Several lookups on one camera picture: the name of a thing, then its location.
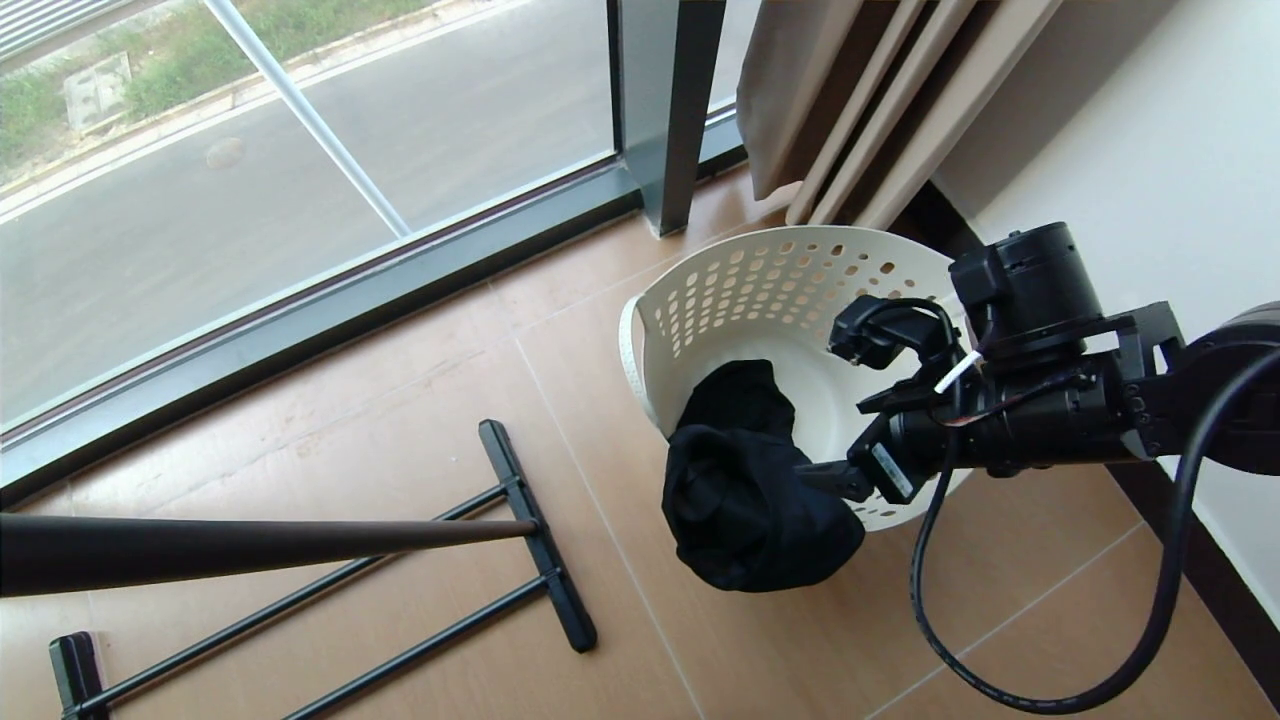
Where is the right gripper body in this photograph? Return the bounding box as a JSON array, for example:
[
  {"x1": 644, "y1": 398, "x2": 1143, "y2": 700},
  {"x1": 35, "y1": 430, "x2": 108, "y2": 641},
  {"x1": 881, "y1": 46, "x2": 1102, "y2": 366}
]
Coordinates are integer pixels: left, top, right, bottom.
[{"x1": 847, "y1": 375, "x2": 1136, "y2": 505}]

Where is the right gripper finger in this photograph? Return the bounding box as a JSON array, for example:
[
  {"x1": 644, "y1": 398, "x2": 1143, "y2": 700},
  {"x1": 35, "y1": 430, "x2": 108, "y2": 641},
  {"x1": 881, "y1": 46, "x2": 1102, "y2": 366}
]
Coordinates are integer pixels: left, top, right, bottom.
[
  {"x1": 858, "y1": 380, "x2": 943, "y2": 414},
  {"x1": 795, "y1": 462, "x2": 873, "y2": 501}
]

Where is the heap of clothes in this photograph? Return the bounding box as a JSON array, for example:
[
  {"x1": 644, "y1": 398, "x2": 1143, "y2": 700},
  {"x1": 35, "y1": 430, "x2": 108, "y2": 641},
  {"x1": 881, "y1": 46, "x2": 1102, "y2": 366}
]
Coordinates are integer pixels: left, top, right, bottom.
[{"x1": 661, "y1": 359, "x2": 867, "y2": 593}]

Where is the white laundry basket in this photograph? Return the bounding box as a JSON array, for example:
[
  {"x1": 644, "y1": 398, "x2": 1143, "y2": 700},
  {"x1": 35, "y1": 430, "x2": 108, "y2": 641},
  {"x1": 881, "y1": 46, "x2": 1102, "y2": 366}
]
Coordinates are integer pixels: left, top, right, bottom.
[{"x1": 619, "y1": 225, "x2": 976, "y2": 533}]

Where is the black clothes rack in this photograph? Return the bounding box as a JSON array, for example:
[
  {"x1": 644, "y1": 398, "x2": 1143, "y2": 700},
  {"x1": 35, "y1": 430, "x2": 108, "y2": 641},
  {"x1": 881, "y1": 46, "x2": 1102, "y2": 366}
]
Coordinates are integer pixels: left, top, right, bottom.
[{"x1": 0, "y1": 419, "x2": 599, "y2": 720}]

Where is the brown curtain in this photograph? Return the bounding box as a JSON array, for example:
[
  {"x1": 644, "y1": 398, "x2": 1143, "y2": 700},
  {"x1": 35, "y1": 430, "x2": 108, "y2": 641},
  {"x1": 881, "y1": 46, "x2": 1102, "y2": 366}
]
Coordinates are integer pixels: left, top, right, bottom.
[{"x1": 737, "y1": 0, "x2": 1063, "y2": 231}]

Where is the window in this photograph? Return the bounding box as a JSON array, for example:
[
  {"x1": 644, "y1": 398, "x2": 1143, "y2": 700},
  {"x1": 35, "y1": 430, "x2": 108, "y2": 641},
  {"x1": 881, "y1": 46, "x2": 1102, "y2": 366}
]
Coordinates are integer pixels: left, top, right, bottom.
[{"x1": 0, "y1": 0, "x2": 761, "y2": 511}]

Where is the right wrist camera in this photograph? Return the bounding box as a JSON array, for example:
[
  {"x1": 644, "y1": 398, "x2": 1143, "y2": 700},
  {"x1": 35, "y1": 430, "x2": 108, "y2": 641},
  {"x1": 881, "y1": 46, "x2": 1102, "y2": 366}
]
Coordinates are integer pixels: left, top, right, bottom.
[{"x1": 828, "y1": 296, "x2": 966, "y2": 401}]

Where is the black cable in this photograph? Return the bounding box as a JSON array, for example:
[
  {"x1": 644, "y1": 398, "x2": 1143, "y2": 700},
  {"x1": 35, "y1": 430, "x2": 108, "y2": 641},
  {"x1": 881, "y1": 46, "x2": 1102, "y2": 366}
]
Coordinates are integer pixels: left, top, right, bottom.
[{"x1": 909, "y1": 345, "x2": 1280, "y2": 715}]

